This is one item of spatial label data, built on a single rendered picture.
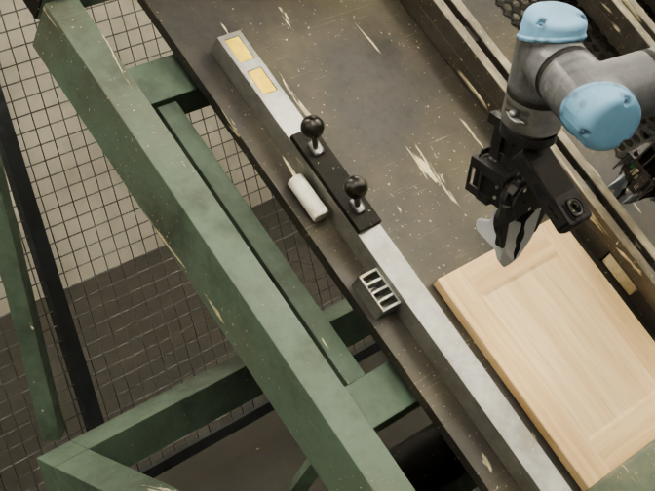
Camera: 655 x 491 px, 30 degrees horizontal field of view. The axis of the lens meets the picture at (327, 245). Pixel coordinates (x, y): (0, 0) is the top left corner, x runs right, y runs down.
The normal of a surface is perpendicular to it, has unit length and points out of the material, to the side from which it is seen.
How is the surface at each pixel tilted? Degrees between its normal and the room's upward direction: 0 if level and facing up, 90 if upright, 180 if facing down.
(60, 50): 90
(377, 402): 53
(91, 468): 0
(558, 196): 59
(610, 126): 116
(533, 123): 108
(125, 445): 90
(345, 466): 90
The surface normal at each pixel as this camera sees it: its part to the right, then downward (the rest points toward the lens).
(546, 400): 0.37, -0.49
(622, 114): 0.33, 0.62
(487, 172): -0.75, 0.35
